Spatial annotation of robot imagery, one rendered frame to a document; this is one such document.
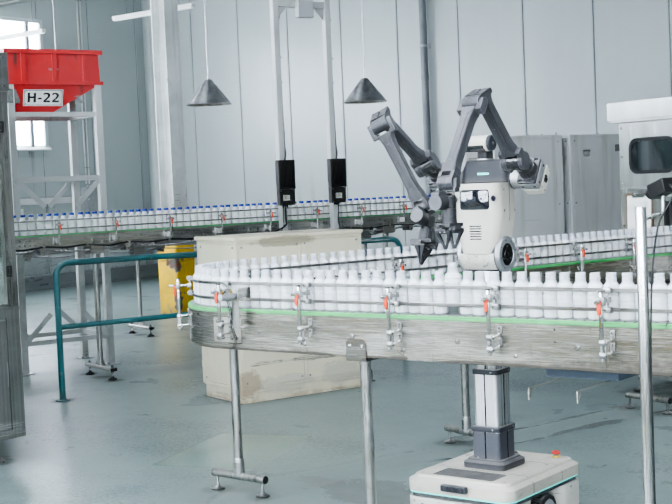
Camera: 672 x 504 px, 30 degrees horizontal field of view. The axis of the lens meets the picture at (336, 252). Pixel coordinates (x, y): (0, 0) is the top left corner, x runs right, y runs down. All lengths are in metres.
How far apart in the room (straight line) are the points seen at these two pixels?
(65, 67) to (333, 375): 3.84
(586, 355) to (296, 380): 4.85
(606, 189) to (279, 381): 4.10
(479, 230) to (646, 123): 3.44
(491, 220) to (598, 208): 6.36
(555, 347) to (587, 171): 7.11
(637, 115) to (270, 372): 3.11
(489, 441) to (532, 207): 5.78
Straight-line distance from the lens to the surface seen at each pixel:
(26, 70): 11.20
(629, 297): 4.46
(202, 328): 5.65
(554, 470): 5.58
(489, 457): 5.55
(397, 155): 5.18
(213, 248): 9.10
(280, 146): 11.15
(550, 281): 4.60
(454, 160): 4.83
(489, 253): 5.39
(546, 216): 11.25
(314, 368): 9.22
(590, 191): 11.63
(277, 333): 5.31
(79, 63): 11.39
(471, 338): 4.75
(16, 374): 7.48
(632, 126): 8.77
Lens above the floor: 1.51
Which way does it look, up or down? 3 degrees down
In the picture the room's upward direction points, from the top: 2 degrees counter-clockwise
